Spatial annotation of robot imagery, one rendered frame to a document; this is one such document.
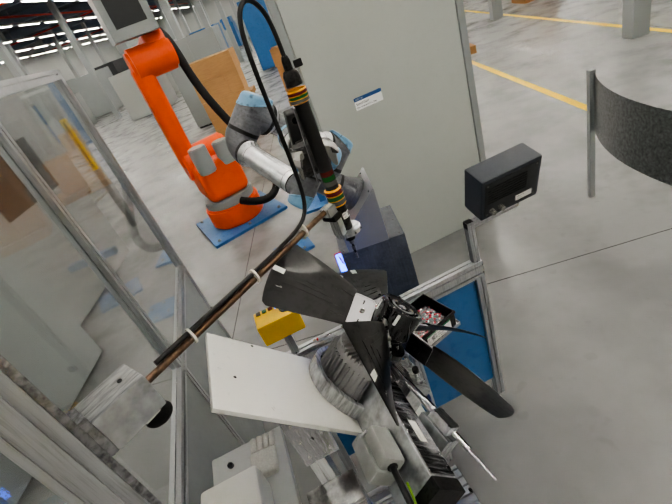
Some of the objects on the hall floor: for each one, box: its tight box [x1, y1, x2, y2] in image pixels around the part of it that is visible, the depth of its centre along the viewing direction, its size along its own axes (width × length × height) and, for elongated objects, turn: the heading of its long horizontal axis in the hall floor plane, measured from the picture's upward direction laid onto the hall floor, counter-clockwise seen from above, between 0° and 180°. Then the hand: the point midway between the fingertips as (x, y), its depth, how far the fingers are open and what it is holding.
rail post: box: [331, 432, 357, 473], centre depth 189 cm, size 4×4×78 cm
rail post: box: [475, 276, 505, 394], centre depth 199 cm, size 4×4×78 cm
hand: (317, 156), depth 98 cm, fingers open, 8 cm apart
